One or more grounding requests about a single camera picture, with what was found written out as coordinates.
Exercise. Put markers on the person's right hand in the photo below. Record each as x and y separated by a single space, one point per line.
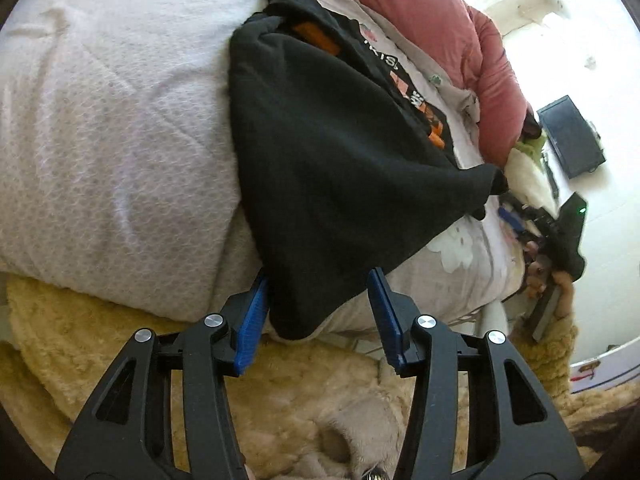
537 272

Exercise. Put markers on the white strawberry print blanket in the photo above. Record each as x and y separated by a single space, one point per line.
115 135

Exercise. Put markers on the dark brown cloth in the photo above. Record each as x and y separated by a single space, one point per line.
531 127

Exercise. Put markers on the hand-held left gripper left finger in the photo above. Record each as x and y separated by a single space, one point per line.
252 325

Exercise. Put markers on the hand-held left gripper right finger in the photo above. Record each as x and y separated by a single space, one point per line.
386 320

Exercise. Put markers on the black sweater with orange cuffs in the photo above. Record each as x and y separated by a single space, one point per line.
340 170

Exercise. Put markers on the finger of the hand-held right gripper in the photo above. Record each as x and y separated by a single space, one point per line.
510 219

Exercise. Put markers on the light green cloth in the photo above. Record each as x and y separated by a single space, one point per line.
530 146

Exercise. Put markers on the beige fluffy garment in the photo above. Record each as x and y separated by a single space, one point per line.
300 385

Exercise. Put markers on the pink duvet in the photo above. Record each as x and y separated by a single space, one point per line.
450 25

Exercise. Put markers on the cream fluffy towel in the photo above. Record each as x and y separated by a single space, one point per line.
530 180

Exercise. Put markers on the grey fluffy cloth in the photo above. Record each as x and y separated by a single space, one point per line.
360 430

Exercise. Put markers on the black flat monitor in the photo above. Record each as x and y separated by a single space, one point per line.
570 135

